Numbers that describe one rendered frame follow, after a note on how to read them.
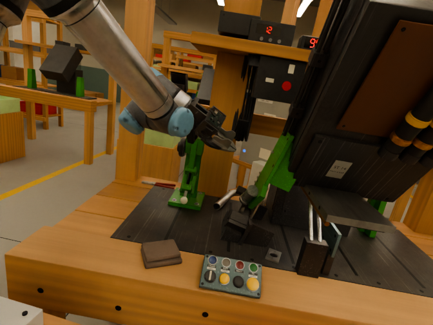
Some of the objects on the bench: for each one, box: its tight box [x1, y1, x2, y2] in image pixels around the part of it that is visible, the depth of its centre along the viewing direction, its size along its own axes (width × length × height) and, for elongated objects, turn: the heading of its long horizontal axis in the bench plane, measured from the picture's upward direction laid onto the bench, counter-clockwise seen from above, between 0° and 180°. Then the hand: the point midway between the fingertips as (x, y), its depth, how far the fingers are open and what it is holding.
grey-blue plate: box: [320, 222, 342, 275], centre depth 77 cm, size 10×2×14 cm, turn 148°
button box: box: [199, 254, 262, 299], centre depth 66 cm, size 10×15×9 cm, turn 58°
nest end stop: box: [224, 219, 246, 232], centre depth 83 cm, size 4×7×6 cm, turn 58°
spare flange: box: [265, 248, 282, 264], centre depth 79 cm, size 6×4×1 cm
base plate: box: [110, 186, 433, 298], centre depth 95 cm, size 42×110×2 cm, turn 58°
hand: (231, 149), depth 86 cm, fingers closed
